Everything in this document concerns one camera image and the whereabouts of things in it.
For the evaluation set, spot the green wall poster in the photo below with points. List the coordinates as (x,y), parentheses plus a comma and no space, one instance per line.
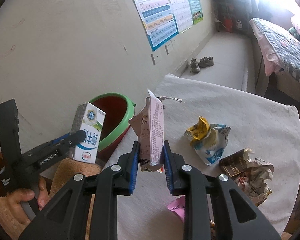
(195,2)

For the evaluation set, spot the bed with plaid quilt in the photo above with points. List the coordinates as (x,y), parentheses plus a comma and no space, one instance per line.
(285,47)

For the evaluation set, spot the person's left hand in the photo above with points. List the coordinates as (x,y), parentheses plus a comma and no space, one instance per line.
(22,195)

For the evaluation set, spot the pink plastic wrapper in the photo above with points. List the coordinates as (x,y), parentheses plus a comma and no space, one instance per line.
(177,208)

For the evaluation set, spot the white wall socket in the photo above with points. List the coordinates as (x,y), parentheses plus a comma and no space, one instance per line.
(155,58)

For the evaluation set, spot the pink bed sheet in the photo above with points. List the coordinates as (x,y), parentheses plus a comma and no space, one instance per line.
(268,60)

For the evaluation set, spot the blue alphabet wall poster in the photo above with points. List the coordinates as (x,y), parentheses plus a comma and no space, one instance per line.
(155,12)

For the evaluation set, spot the green-rimmed red basin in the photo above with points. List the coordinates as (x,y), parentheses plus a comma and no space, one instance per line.
(112,115)

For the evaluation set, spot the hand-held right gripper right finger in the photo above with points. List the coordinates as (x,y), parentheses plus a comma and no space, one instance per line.
(168,172)

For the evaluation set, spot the white wall switch plate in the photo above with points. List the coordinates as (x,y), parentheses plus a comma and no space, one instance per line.
(169,47)

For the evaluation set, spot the person's tan fleece clothing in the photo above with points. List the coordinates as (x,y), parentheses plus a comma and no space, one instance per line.
(70,170)

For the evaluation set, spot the white patterned bag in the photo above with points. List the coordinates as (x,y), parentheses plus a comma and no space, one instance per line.
(239,24)

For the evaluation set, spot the red plastic bucket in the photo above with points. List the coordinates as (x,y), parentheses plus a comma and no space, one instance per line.
(227,23)

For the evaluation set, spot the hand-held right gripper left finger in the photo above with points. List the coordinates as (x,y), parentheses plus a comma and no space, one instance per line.
(134,170)

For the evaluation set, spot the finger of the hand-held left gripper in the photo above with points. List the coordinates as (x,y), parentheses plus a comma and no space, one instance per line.
(76,138)
(61,139)

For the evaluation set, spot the white blue foil bag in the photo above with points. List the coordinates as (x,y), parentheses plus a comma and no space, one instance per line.
(212,147)

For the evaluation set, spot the white blue milk carton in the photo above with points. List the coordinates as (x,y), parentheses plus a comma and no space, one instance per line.
(90,120)

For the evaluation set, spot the dark storage shelf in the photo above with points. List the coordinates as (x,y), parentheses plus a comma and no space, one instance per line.
(230,5)

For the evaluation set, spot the grey child's shoe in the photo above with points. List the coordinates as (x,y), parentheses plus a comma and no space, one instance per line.
(195,66)
(206,62)

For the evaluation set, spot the white chart wall poster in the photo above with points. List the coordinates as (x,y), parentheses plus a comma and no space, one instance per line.
(178,5)

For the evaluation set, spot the crumpled paper wrapper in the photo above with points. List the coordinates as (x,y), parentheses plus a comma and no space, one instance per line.
(255,180)

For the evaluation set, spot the beige pink carton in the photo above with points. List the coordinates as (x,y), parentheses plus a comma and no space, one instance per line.
(152,130)

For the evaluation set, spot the brown cigarette pack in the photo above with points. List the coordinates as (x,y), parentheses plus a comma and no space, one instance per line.
(233,165)

